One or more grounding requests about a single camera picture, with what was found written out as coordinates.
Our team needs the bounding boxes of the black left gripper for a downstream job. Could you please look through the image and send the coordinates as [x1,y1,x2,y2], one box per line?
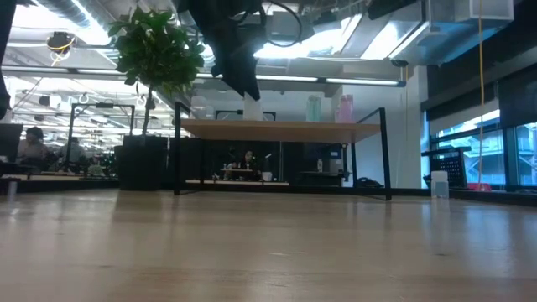
[184,0,268,102]

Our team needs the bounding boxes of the pink medicine bottle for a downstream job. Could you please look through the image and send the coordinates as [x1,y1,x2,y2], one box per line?
[337,93,355,124]

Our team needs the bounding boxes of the wooden shelf with black legs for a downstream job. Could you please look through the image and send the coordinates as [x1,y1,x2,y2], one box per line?
[172,100,394,201]

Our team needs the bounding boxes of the person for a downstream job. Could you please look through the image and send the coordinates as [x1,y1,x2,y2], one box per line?
[16,126,50,167]
[237,149,259,181]
[58,136,87,169]

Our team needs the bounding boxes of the long ceiling light bar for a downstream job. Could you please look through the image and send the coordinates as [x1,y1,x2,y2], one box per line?
[255,74,407,88]

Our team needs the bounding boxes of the green leafy potted plant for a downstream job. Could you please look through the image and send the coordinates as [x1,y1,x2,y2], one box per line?
[107,6,206,139]

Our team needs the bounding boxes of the background wooden desk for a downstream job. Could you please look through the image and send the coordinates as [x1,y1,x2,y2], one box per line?
[186,179,290,187]

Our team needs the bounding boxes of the black plant pot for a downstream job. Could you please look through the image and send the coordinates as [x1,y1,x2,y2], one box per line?
[117,134,169,192]

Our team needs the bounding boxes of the small black box device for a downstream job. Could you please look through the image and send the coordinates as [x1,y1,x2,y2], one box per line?
[354,176,385,189]

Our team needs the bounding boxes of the silver ceiling pipe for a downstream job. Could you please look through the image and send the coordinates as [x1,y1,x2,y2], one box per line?
[0,65,249,81]

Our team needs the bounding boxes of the black perforated panel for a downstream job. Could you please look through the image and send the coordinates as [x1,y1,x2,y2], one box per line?
[421,145,473,190]

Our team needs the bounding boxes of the black screen panel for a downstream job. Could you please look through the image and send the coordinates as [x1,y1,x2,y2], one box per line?
[0,123,25,175]

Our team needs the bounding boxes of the white ceiling box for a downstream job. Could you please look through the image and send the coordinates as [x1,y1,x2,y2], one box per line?
[455,0,515,22]

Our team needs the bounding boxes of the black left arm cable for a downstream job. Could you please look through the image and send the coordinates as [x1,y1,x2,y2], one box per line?
[234,0,304,49]

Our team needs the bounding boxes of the black background rig frame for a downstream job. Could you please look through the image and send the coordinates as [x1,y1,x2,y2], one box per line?
[68,102,136,177]

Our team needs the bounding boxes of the black ceiling cord reel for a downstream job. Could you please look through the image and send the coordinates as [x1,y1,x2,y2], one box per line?
[45,31,77,55]

